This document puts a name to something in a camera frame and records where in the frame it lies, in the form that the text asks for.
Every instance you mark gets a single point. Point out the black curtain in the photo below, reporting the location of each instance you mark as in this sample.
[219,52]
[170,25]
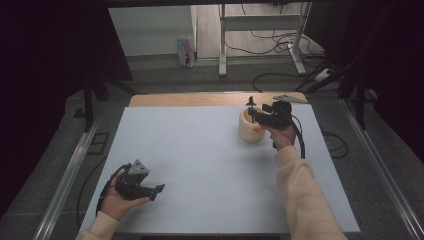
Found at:
[393,66]
[50,66]

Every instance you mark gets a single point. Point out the white desk frame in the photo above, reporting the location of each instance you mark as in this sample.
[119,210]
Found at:
[263,23]

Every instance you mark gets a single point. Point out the black brush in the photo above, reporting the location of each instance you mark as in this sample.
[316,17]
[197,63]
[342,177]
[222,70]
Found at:
[252,103]

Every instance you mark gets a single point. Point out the white table mat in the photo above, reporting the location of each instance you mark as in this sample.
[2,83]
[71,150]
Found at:
[206,166]

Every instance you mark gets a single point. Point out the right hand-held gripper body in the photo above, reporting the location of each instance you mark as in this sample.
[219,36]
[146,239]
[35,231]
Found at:
[278,115]

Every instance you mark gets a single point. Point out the person's left hand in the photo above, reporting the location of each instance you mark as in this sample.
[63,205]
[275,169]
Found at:
[115,203]

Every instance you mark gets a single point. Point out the black metal stand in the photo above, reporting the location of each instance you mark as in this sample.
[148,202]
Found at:
[88,103]
[360,100]

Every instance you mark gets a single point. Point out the wooden table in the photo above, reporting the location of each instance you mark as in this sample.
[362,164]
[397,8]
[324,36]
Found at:
[186,99]

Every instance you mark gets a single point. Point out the person's right hand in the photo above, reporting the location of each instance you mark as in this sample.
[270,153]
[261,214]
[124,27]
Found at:
[283,136]

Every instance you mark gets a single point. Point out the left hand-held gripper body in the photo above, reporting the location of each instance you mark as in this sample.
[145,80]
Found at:
[133,186]

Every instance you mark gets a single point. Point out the white power strip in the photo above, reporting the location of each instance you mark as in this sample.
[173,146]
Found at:
[322,75]

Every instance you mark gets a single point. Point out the black floor frame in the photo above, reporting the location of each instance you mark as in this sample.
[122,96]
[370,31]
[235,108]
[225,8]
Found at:
[98,143]

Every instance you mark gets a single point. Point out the cream cup with orange dot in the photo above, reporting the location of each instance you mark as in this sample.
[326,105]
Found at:
[248,130]

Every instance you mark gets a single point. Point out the metal floor rail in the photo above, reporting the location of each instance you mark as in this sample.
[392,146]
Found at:
[380,160]
[63,186]

